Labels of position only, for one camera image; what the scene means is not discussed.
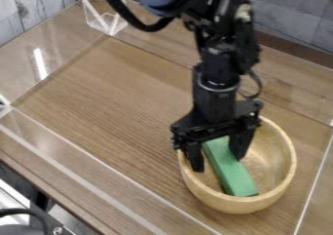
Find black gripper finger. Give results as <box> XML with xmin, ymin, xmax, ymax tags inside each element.
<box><xmin>229</xmin><ymin>126</ymin><xmax>256</xmax><ymax>160</ymax></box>
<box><xmin>186</xmin><ymin>141</ymin><xmax>204</xmax><ymax>173</ymax></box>

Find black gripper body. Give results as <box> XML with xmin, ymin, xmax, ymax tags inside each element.
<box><xmin>171</xmin><ymin>66</ymin><xmax>263</xmax><ymax>151</ymax></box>

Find wooden bowl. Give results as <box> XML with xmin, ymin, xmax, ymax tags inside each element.
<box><xmin>179</xmin><ymin>117</ymin><xmax>297</xmax><ymax>215</ymax></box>

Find green rectangular block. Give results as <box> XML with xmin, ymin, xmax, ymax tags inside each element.
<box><xmin>203</xmin><ymin>137</ymin><xmax>259</xmax><ymax>197</ymax></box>

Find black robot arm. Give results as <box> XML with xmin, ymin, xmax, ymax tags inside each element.
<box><xmin>106</xmin><ymin>0</ymin><xmax>263</xmax><ymax>173</ymax></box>

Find clear acrylic enclosure walls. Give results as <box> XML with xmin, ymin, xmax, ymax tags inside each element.
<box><xmin>0</xmin><ymin>5</ymin><xmax>333</xmax><ymax>235</ymax></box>

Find clear acrylic corner bracket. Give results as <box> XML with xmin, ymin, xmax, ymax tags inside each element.
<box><xmin>83</xmin><ymin>0</ymin><xmax>128</xmax><ymax>36</ymax></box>

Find black metal mount bracket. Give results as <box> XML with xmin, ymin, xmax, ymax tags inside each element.
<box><xmin>28</xmin><ymin>194</ymin><xmax>78</xmax><ymax>235</ymax></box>

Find black cable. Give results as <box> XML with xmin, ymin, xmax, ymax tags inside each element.
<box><xmin>0</xmin><ymin>207</ymin><xmax>42</xmax><ymax>235</ymax></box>

